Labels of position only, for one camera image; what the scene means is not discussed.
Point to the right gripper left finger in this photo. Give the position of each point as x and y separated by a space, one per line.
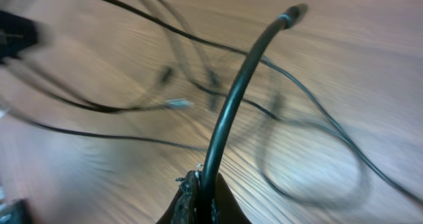
182 209

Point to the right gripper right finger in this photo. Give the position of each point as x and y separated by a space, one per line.
227 210

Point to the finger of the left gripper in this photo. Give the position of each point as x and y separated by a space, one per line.
17 34

